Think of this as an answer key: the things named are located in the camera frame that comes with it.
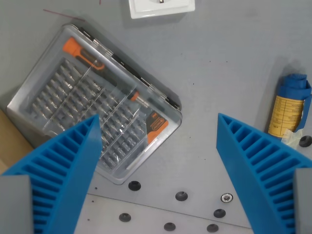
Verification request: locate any clear plastic scrap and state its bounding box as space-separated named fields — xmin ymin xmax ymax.
xmin=280 ymin=129 xmax=304 ymax=147

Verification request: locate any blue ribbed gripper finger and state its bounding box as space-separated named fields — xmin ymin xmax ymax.
xmin=0 ymin=114 xmax=103 ymax=234
xmin=216 ymin=112 xmax=312 ymax=234

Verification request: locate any white wall socket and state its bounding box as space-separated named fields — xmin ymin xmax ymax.
xmin=128 ymin=0 xmax=196 ymax=20

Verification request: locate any yellow cylinder with blue wrap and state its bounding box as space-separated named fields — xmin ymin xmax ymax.
xmin=268 ymin=73 xmax=312 ymax=139

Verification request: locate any brown wooden board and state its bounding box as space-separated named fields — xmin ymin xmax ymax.
xmin=0 ymin=109 xmax=35 ymax=175

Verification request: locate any clear screwdriver bit set case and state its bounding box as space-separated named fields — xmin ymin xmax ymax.
xmin=6 ymin=23 xmax=183 ymax=185

